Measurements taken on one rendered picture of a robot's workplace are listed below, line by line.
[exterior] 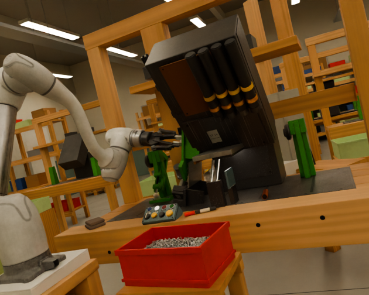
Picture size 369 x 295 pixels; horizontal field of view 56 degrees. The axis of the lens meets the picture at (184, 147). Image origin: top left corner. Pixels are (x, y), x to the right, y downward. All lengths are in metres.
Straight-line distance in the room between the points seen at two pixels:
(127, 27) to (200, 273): 1.51
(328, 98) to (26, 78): 1.39
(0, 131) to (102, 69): 0.86
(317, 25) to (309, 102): 9.93
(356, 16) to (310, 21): 9.98
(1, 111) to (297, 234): 1.23
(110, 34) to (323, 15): 10.05
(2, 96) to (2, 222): 0.55
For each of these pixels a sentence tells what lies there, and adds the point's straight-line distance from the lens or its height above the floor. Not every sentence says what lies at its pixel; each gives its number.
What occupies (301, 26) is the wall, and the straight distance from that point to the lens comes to 11.78.
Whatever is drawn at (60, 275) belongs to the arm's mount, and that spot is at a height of 0.86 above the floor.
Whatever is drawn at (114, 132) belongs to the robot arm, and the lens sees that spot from 1.81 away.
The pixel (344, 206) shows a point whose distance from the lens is 1.26.
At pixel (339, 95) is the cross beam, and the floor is 1.23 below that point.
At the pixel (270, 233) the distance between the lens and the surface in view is 1.31.
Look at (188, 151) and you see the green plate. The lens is 1.57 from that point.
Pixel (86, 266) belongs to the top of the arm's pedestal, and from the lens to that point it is 1.37.
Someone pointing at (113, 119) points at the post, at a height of 1.40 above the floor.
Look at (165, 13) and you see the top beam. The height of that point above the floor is 1.88.
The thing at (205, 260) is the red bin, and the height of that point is 0.87.
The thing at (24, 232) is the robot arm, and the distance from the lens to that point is 1.30.
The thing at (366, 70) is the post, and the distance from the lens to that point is 1.82.
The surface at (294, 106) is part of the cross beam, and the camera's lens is 1.91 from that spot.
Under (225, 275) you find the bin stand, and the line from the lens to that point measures 1.09.
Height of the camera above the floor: 1.24
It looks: 3 degrees down
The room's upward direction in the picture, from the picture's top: 13 degrees counter-clockwise
